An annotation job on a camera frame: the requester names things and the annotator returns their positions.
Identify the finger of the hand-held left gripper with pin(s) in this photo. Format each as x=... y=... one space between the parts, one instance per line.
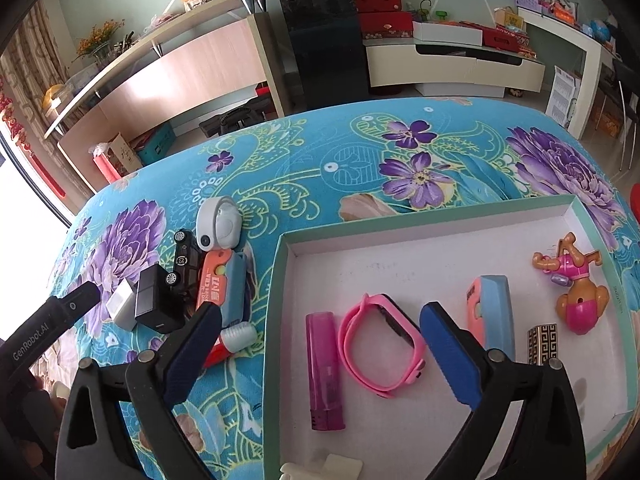
x=80 y=297

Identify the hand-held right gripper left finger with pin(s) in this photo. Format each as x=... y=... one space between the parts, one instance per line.
x=192 y=355

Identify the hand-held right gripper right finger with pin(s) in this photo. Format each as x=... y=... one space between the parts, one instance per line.
x=450 y=355

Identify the white charger adapter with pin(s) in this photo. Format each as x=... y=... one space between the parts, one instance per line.
x=122 y=305

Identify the red white cream tube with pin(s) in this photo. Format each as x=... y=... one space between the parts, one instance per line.
x=237 y=337

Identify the pink wrist watch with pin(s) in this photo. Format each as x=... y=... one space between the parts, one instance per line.
x=397 y=325

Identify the black charger adapter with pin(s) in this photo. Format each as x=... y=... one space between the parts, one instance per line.
x=155 y=305

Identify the orange utility knife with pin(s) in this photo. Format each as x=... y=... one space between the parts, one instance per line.
x=212 y=280

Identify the light blue plastic case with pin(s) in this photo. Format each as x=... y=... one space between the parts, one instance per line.
x=235 y=285

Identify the gold black patterned box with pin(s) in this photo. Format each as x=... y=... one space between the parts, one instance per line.
x=542 y=342

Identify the teal cardboard box lid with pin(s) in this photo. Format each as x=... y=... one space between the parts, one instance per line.
x=400 y=275

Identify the purple plastic tube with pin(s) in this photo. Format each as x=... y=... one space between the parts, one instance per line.
x=322 y=360

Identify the pink puppy toy figure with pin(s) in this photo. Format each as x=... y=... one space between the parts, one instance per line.
x=582 y=305

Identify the beige plastic clip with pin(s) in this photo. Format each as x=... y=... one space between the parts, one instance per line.
x=340 y=465

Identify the black toy car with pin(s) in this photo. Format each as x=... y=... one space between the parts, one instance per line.
x=182 y=255

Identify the red hanging decoration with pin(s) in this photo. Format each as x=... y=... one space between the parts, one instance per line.
x=45 y=175

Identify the red bag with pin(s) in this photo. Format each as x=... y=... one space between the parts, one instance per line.
x=107 y=167

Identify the white wrist watch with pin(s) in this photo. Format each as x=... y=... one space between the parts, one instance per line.
x=225 y=225

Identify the brown cardboard box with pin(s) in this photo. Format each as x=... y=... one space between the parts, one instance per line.
x=125 y=155

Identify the blue plastic crate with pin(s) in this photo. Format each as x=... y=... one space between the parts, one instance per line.
x=157 y=145

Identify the yellow round object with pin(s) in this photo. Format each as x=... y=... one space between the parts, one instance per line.
x=55 y=97

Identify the floral printed blanket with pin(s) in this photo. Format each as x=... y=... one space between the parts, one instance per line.
x=325 y=160

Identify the black floor appliance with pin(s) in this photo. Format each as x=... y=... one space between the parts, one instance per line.
x=235 y=120

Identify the wooden sideboard shelf unit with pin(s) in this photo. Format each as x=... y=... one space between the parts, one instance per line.
x=190 y=85

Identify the patterned curtain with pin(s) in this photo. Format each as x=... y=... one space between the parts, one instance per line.
x=30 y=60

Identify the orange flower bouquet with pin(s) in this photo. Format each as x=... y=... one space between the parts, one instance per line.
x=100 y=35

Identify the white printed carton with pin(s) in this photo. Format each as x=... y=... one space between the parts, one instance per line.
x=562 y=95

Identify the cream television stand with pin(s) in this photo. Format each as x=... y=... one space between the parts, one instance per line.
x=450 y=67

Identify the snack box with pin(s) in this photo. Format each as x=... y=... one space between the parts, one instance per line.
x=195 y=2

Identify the black chair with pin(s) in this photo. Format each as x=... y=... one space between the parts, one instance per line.
x=627 y=90

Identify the red flat box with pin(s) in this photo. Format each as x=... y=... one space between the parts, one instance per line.
x=505 y=39

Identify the white flat box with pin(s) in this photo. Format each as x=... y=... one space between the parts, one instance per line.
x=445 y=32

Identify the white desk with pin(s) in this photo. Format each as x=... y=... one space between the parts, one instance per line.
x=595 y=60

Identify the black water dispenser cabinet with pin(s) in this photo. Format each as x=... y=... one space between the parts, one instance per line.
x=325 y=50

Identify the red gift box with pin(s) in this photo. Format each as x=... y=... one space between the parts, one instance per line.
x=385 y=25

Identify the yellow cardboard box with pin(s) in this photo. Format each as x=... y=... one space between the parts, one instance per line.
x=510 y=19

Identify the blue globe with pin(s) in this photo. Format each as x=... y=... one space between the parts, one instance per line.
x=600 y=31

